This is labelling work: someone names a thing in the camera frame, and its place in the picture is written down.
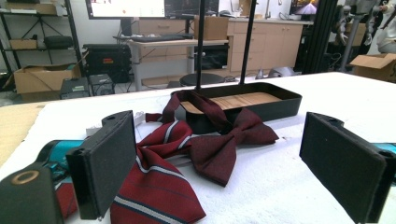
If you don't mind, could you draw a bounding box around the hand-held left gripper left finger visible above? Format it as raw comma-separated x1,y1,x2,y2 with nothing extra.
64,110,138,220

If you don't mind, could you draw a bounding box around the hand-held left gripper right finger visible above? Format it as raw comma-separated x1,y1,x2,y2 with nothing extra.
299,111,396,224

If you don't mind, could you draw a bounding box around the red striped necktie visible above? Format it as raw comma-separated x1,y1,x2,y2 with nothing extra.
55,119,207,224

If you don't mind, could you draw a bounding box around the black rack with wooden base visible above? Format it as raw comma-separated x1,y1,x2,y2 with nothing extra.
170,0,304,135

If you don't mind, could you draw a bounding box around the dark red bow tie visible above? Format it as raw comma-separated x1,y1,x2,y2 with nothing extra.
145,90,280,189

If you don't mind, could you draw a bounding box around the white foam mat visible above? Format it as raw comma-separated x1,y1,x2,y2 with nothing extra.
0,72,396,224

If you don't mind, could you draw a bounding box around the black computer tower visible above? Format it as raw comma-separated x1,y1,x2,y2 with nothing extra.
88,73,116,96
59,77,92,101

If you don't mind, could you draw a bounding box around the large open cardboard box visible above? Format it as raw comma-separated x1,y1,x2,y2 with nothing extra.
13,63,83,103

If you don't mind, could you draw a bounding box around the black equipment case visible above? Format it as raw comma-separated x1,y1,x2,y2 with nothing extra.
82,43,133,84

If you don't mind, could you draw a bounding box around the grey robot part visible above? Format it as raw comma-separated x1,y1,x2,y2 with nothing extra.
255,66,297,79

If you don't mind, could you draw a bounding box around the grey metal stand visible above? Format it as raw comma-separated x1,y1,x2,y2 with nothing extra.
338,8,366,73

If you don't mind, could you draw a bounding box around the black bag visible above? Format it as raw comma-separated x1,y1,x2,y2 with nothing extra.
43,35,75,49

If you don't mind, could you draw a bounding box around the black round stool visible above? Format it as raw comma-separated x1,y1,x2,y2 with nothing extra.
179,73,226,88

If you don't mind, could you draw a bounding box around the black metal shelf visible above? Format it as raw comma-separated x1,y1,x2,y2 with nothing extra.
0,0,86,77

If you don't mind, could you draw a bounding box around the wooden cabinet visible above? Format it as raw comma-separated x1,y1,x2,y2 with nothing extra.
228,18,314,75

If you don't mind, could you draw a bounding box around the black keyboard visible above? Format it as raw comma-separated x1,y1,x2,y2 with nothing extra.
130,34,189,43

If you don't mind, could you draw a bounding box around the small cardboard box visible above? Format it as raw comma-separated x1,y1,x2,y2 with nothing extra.
8,38,38,50

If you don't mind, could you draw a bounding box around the large monitor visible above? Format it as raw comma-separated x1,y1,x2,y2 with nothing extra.
85,0,220,21

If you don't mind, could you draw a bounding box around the small monitor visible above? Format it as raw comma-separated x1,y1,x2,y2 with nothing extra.
289,0,320,16

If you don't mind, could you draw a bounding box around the cardboard box on desk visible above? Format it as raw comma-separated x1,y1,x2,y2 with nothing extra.
193,15,230,41

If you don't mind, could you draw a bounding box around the black frame post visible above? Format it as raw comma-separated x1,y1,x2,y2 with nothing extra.
303,0,339,76

